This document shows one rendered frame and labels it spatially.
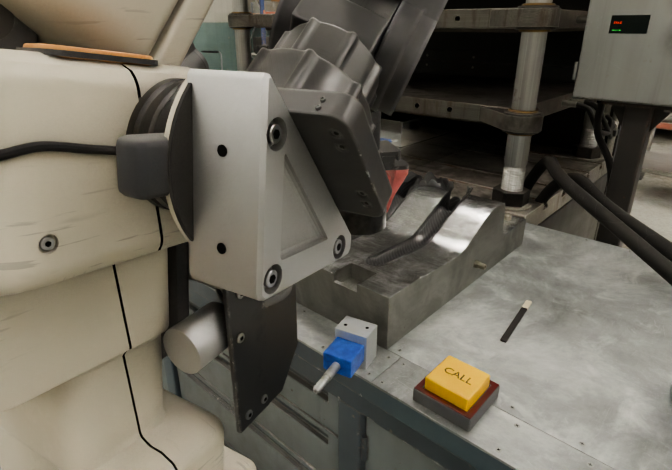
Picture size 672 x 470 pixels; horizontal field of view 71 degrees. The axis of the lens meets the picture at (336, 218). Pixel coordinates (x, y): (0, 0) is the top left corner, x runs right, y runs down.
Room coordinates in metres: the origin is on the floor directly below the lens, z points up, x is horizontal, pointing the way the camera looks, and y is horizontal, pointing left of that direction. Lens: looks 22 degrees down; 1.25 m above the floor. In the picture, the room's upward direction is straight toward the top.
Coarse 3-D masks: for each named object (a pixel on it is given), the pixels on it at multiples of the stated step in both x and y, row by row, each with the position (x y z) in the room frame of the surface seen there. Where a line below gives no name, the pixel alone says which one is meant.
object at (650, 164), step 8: (648, 144) 3.95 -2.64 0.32; (648, 152) 3.91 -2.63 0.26; (656, 152) 3.92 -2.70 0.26; (648, 160) 3.66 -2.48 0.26; (656, 160) 3.67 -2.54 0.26; (664, 160) 3.67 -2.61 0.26; (648, 168) 3.44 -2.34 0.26; (656, 168) 3.44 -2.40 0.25; (664, 168) 3.44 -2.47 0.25; (640, 176) 3.95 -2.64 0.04
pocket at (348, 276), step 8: (352, 264) 0.69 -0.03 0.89; (336, 272) 0.66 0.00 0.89; (344, 272) 0.68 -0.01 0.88; (352, 272) 0.69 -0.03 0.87; (360, 272) 0.68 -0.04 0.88; (368, 272) 0.66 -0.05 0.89; (336, 280) 0.66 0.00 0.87; (344, 280) 0.68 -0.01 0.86; (352, 280) 0.68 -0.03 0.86; (360, 280) 0.67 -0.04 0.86; (352, 288) 0.63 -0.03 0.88
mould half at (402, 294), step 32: (416, 192) 0.92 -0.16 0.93; (416, 224) 0.83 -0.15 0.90; (448, 224) 0.81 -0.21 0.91; (480, 224) 0.79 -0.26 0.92; (512, 224) 0.92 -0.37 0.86; (352, 256) 0.71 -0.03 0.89; (416, 256) 0.72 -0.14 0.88; (448, 256) 0.73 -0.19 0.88; (480, 256) 0.79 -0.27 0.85; (320, 288) 0.67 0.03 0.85; (384, 288) 0.61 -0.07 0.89; (416, 288) 0.63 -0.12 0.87; (448, 288) 0.71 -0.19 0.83; (384, 320) 0.59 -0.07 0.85; (416, 320) 0.64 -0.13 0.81
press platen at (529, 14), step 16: (240, 16) 1.98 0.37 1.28; (256, 16) 1.97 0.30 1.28; (272, 16) 1.96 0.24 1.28; (448, 16) 1.46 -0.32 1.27; (464, 16) 1.42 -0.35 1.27; (480, 16) 1.39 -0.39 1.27; (496, 16) 1.34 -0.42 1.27; (512, 16) 1.26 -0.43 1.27; (528, 16) 1.21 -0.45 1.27; (544, 16) 1.20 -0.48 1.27; (560, 16) 1.45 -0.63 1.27; (576, 16) 1.56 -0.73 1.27
